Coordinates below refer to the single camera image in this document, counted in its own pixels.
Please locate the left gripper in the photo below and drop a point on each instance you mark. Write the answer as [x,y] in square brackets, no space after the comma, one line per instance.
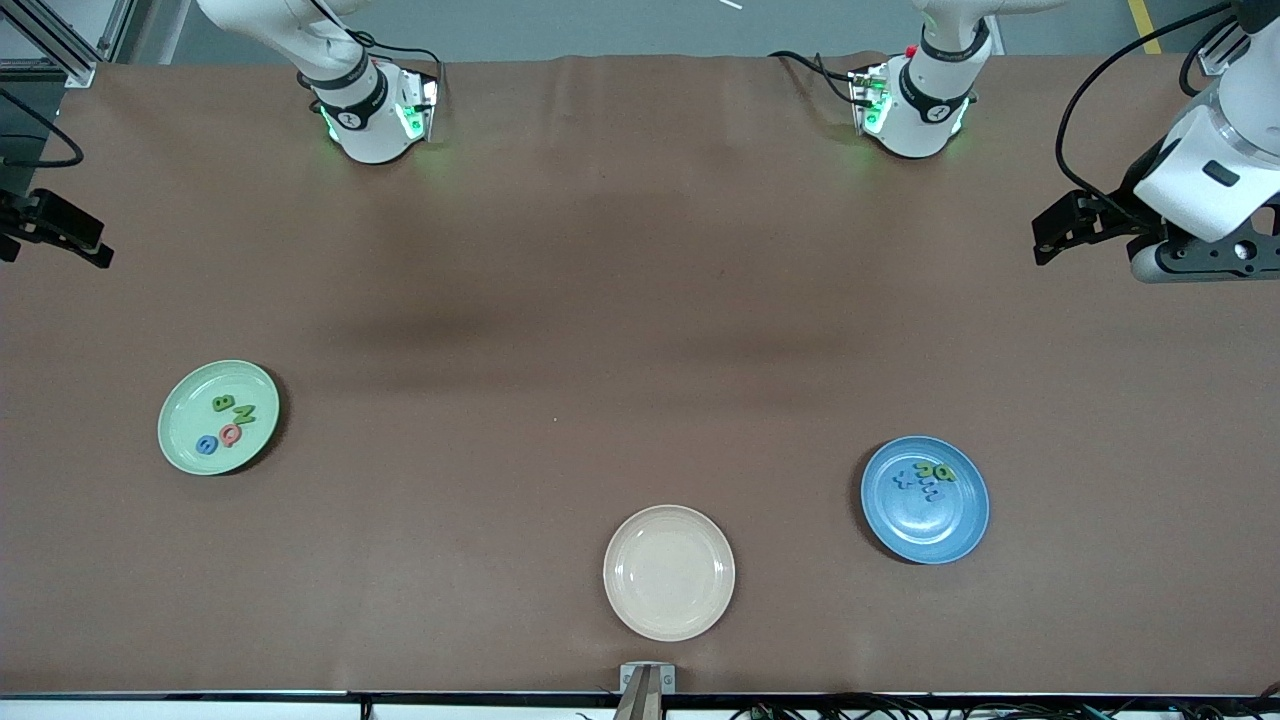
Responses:
[1126,209]

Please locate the green uppercase letter B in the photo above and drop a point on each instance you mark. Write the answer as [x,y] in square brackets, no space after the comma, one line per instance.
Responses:
[222,404]

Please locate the green uppercase letter Z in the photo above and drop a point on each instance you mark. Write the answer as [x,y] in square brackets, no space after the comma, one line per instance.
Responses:
[244,416]

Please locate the blue uppercase letter G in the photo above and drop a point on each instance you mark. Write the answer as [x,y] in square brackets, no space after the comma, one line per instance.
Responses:
[207,445]

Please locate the red uppercase letter Q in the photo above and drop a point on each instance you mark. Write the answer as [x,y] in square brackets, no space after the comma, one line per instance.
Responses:
[231,434]

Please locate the green lowercase letter n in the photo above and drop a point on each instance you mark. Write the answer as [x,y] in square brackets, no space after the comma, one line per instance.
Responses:
[948,472]

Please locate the blue lowercase letter m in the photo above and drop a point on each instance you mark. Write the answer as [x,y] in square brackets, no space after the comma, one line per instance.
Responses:
[931,492]

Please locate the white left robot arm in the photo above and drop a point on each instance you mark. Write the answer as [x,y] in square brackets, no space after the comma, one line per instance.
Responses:
[925,110]

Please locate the green plate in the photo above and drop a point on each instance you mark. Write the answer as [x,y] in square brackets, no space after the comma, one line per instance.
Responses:
[180,400]

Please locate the blue plate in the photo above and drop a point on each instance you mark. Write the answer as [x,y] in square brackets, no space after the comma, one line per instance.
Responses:
[925,530]

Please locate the brown table cover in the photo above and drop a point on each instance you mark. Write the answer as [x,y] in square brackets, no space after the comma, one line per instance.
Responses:
[640,250]

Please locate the cream plate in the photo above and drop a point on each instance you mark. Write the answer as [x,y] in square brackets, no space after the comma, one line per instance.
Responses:
[668,575]

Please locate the aluminium frame profile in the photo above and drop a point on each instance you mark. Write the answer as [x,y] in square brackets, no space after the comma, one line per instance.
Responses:
[1215,57]
[85,70]

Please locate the grey metal mount bracket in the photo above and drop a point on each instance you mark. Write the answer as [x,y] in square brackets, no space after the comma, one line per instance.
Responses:
[645,690]

